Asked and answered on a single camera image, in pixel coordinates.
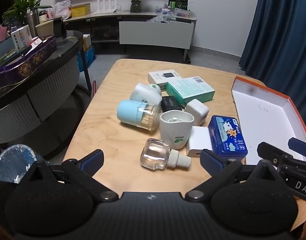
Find white router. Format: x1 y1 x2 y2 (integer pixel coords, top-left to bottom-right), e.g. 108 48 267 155
93 0 118 15

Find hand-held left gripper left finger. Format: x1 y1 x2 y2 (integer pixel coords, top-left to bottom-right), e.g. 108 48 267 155
20 149 119 203

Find trash bin with blue bag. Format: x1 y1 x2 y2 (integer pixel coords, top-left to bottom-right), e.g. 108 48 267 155
0 144 43 184

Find white cabinet panel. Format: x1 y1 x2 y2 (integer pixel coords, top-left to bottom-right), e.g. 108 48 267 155
119 20 195 53

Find blue curtain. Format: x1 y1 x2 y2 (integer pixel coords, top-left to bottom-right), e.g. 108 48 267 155
239 0 306 140

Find blue cartoon plastic box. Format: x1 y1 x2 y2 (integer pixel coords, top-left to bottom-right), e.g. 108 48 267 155
208 115 248 158

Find white cup-shaped heater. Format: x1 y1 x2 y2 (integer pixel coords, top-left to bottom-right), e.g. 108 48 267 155
160 110 194 150

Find black and green box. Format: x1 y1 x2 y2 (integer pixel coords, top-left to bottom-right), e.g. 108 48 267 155
168 0 188 10

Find white charger box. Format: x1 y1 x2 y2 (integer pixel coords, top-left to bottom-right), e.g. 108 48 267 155
148 69 182 92

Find purple ornate tin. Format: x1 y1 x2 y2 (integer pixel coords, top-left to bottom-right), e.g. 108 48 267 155
0 35 57 89

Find white and blue carton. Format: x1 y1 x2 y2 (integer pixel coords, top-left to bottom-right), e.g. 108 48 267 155
10 25 33 50

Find small black box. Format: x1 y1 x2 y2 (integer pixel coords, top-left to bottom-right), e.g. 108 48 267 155
53 17 67 39

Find white device with green button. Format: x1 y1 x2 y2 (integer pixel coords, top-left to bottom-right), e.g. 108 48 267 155
130 82 163 105

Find dark round glass-top table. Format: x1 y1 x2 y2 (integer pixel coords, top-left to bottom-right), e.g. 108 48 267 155
0 30 92 145

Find blue plastic bag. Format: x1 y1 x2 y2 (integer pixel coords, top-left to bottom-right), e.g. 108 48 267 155
77 46 96 72

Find light blue toothpick holder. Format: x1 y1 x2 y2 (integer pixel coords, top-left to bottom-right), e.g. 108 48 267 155
117 100 161 132

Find black wall charger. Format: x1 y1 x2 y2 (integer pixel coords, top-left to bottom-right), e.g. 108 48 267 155
161 95 185 113

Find white tv cabinet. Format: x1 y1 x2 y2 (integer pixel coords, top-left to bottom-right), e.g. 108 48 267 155
63 11 197 63

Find teal cardboard box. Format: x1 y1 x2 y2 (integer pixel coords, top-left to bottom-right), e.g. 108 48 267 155
166 76 215 105

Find clear plastic bags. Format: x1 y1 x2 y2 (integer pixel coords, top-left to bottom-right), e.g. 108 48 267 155
146 15 174 24

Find white cube charger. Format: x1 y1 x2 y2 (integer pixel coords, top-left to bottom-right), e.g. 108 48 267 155
185 99 209 126

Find white plastic bag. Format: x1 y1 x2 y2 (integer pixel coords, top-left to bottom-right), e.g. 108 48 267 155
47 0 72 20

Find yellow box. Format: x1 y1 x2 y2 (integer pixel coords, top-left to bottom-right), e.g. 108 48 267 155
71 3 91 18

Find pile of small boxes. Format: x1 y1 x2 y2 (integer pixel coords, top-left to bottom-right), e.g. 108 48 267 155
155 5 191 18

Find green leafy plant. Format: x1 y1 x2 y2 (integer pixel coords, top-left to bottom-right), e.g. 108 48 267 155
2 0 52 27

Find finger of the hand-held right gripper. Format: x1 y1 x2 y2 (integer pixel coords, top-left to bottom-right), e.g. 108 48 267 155
287 137 306 160
257 142 295 167

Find clear liquid refill bottle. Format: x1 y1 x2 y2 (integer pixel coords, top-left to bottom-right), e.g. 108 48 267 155
140 138 192 169

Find taped cardboard box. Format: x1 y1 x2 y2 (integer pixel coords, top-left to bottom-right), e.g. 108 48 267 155
82 34 93 52

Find beige pot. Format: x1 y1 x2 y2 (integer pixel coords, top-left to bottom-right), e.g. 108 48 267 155
35 20 55 38

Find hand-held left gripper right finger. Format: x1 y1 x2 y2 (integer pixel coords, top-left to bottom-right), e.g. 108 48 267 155
184 149 283 203

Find steel thermos cup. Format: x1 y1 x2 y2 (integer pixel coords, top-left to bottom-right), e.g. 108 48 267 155
26 10 41 37

